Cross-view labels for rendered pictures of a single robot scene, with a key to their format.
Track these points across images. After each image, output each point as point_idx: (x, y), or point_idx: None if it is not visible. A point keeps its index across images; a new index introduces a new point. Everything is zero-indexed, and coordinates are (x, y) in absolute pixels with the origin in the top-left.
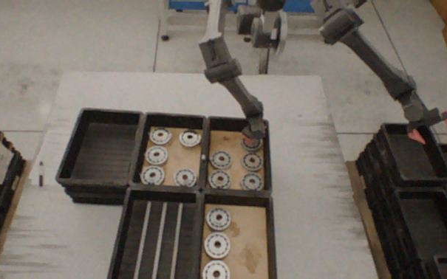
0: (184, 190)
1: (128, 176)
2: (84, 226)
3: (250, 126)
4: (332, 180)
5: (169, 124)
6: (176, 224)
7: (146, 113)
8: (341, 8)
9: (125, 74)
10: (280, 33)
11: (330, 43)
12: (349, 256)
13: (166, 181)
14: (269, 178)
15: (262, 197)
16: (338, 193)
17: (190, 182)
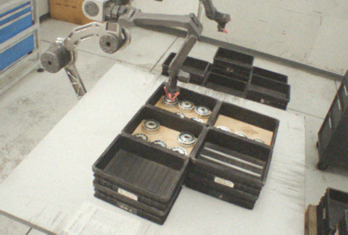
0: (204, 133)
1: (182, 156)
2: (187, 222)
3: (173, 84)
4: (200, 92)
5: (131, 131)
6: (217, 155)
7: (122, 131)
8: None
9: (29, 156)
10: (125, 32)
11: (204, 0)
12: (247, 107)
13: None
14: (209, 97)
15: (221, 104)
16: (210, 94)
17: (191, 135)
